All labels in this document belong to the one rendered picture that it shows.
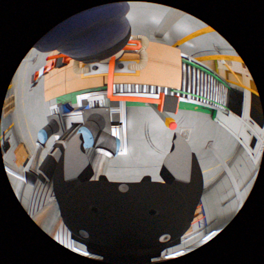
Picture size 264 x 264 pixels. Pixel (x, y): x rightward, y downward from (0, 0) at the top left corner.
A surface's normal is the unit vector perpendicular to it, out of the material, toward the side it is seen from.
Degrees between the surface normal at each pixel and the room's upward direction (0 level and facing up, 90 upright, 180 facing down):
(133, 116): 0
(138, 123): 0
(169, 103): 0
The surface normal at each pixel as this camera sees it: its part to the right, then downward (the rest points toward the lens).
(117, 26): 0.84, 0.55
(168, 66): 0.02, 0.50
